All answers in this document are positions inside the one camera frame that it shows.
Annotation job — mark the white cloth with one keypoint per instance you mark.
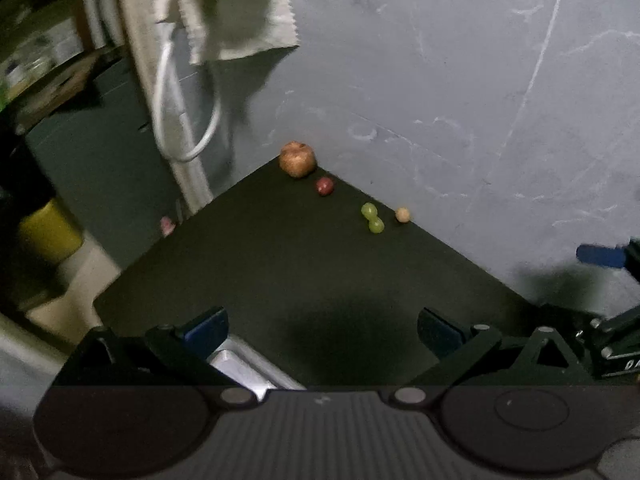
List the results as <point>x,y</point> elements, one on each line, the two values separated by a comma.
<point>240,25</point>

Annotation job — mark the metal tray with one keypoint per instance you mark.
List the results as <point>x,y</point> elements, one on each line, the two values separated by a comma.
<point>240,365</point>

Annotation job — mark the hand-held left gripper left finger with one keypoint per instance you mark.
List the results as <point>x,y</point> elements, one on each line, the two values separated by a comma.
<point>207,332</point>

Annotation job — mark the yellow jerry can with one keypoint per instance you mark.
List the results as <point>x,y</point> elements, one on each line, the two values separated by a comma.
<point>50,232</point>

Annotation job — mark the red cherry tomato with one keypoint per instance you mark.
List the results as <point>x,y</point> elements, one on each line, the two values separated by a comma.
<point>324,186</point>

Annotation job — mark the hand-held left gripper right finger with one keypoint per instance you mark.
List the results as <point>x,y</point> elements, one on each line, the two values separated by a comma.
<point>440,335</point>

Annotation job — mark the small brown round fruit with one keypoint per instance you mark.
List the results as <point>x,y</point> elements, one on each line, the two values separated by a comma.
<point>403,215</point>

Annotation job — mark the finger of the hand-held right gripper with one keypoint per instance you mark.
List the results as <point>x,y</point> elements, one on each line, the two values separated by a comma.
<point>617,327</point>
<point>602,256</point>

